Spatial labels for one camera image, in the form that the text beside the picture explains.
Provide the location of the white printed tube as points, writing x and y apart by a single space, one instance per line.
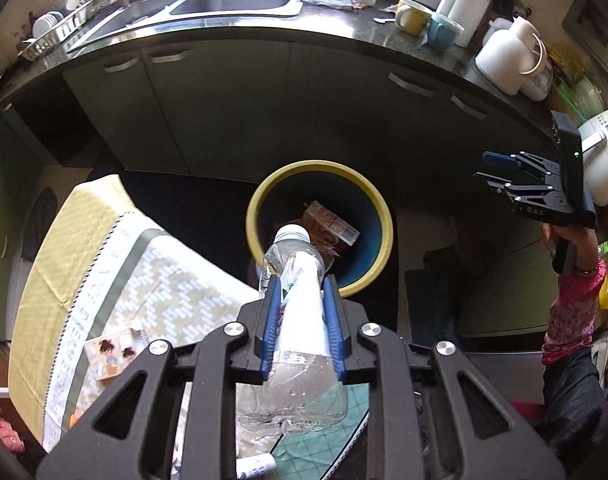
256 465

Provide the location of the stainless steel double sink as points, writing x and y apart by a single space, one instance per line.
224 2

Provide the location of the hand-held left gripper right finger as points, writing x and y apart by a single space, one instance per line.
332 327

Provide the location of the small spoon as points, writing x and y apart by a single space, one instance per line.
383 20

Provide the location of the brown drink carton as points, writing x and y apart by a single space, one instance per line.
326 225

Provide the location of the clear plastic bottle white cap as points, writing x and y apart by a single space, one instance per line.
304 300

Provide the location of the table with patterned tablecloth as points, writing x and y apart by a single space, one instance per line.
149 280

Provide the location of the yellow mug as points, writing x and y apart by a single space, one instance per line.
412 17

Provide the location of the teal mug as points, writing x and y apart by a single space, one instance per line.
443 32

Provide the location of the white dish rack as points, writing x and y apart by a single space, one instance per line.
54 35

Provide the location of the white air fryer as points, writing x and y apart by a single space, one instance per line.
603 160

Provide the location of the person's right forearm pink sleeve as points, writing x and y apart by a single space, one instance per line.
573 310

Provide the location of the white plates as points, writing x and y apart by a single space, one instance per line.
46 22

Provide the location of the green base cabinets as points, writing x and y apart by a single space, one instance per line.
284 110

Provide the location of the illustrated paper card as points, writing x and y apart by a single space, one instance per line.
111 355

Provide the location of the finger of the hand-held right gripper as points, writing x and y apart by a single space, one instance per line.
503 183
498 160

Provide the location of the person's dark clothing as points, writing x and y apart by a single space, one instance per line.
578 410

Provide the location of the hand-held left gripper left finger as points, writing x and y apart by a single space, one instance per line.
271 327

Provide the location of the person's right hand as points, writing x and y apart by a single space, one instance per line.
583 247

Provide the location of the dark bin with yellow rim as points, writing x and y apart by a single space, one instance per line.
373 220

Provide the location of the dark floor mat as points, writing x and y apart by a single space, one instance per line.
431 285

